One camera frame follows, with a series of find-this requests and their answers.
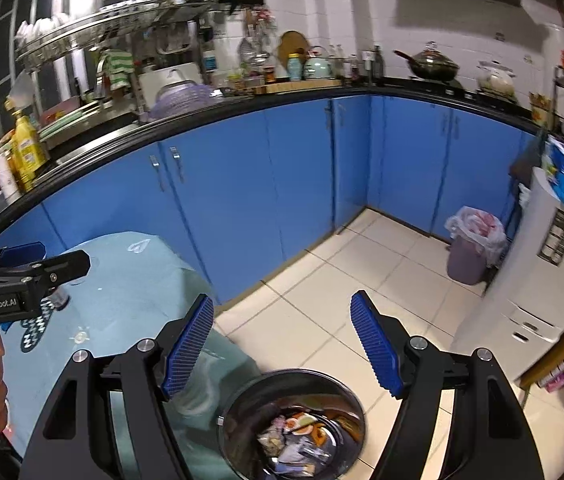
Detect blue label bottle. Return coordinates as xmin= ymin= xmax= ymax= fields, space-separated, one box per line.
xmin=201 ymin=42 xmax=218 ymax=81

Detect white cooking pot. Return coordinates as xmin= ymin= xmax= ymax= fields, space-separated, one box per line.
xmin=477 ymin=60 xmax=518 ymax=97

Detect black wok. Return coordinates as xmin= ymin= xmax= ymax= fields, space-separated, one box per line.
xmin=393 ymin=41 xmax=462 ymax=82

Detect round wooden board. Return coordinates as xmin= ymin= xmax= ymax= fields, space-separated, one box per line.
xmin=277 ymin=30 xmax=310 ymax=63

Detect dark glass bottle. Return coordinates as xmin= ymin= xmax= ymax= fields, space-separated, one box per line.
xmin=371 ymin=45 xmax=385 ymax=86

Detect dark cloth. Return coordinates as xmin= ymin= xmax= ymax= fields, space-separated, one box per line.
xmin=509 ymin=130 xmax=549 ymax=201

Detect green striped towel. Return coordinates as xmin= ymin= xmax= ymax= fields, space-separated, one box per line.
xmin=99 ymin=50 xmax=135 ymax=92

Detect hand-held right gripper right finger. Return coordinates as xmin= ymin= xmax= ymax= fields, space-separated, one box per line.
xmin=349 ymin=290 xmax=545 ymax=480

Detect wooden cutting board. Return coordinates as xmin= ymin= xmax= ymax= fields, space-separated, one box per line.
xmin=253 ymin=79 xmax=344 ymax=95

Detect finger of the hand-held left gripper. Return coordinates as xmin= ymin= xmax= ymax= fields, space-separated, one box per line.
xmin=0 ymin=249 xmax=91 ymax=292
xmin=0 ymin=241 xmax=47 ymax=272

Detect yellow bottle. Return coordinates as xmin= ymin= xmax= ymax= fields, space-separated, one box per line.
xmin=7 ymin=100 xmax=48 ymax=191

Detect purple plastic basin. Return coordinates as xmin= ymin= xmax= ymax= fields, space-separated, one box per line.
xmin=148 ymin=82 xmax=225 ymax=121

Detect round black trash bin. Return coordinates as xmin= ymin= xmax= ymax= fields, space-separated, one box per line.
xmin=217 ymin=368 xmax=367 ymax=480

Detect pink box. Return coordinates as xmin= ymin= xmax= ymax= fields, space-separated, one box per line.
xmin=537 ymin=355 xmax=564 ymax=393

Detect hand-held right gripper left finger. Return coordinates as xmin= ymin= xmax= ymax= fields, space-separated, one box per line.
xmin=21 ymin=292 xmax=215 ymax=480

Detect blue kitchen cabinets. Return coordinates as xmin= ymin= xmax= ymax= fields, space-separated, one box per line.
xmin=0 ymin=95 xmax=545 ymax=306

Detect pale purple tube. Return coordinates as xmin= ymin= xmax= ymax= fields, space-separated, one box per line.
xmin=267 ymin=444 xmax=333 ymax=476

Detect wooden cabinet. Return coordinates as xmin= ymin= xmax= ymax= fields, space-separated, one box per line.
xmin=519 ymin=305 xmax=564 ymax=392

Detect steel dish rack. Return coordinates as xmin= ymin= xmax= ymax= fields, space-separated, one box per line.
xmin=14 ymin=0 xmax=265 ymax=68

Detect grey bin with white bag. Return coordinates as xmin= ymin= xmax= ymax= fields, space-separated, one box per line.
xmin=444 ymin=205 xmax=508 ymax=285

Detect white bottle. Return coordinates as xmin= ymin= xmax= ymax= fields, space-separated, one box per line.
xmin=0 ymin=147 xmax=19 ymax=201

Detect orange and green food packet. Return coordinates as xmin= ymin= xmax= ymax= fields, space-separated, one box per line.
xmin=282 ymin=411 xmax=315 ymax=436

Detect white refrigerator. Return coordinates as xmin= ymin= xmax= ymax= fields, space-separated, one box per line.
xmin=449 ymin=167 xmax=564 ymax=381

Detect mint green kettle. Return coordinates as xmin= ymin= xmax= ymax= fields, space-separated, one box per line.
xmin=303 ymin=46 xmax=334 ymax=81

